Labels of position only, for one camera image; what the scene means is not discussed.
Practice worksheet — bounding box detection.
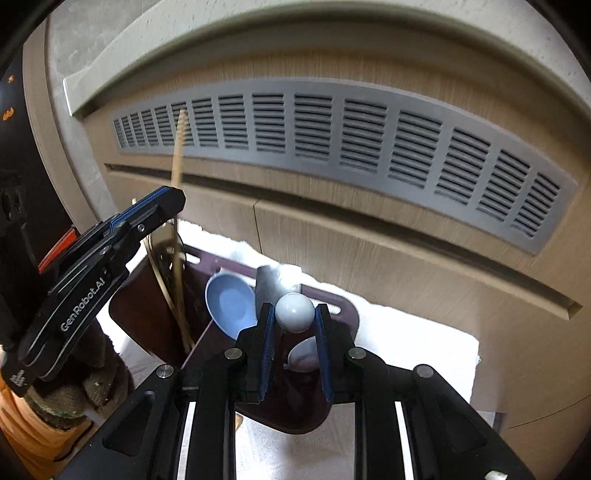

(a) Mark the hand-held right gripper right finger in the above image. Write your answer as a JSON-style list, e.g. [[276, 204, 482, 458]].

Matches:
[[314, 305, 536, 480]]

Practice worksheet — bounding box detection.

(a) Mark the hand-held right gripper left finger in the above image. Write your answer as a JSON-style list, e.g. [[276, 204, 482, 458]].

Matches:
[[58, 302, 278, 480]]

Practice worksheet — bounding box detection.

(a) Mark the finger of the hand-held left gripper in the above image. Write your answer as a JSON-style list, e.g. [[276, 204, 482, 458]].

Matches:
[[99, 187, 187, 265], [111, 188, 168, 228]]

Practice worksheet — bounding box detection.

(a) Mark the pale grey spoon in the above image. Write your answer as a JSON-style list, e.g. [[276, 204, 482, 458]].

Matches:
[[255, 264, 316, 334]]

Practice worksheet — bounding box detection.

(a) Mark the wooden chopstick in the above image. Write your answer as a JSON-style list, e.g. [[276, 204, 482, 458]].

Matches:
[[170, 110, 194, 354], [132, 198, 181, 321]]

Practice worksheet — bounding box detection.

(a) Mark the blue spoon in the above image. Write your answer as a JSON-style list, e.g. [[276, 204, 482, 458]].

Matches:
[[205, 271, 257, 340]]

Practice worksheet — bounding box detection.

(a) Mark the maroon utensil organizer box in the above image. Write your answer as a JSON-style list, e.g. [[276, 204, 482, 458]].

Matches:
[[108, 235, 362, 437]]

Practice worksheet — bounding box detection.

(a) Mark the person's left hand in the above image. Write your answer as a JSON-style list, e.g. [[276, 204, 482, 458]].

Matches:
[[25, 318, 133, 433]]

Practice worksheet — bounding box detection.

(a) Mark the white spoon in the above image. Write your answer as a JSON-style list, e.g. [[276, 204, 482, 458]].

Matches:
[[288, 337, 319, 373]]

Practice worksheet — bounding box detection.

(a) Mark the white towel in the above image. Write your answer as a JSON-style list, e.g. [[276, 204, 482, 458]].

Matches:
[[96, 220, 482, 480]]

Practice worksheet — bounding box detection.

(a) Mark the beige kitchen cabinet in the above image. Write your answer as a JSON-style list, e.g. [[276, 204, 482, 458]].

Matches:
[[23, 28, 591, 444]]

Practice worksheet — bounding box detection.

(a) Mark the long metal vent grille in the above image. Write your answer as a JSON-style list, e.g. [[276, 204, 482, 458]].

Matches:
[[113, 76, 579, 257]]

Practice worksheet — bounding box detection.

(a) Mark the stone kitchen counter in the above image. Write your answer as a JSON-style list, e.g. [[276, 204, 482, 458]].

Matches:
[[62, 7, 591, 117]]

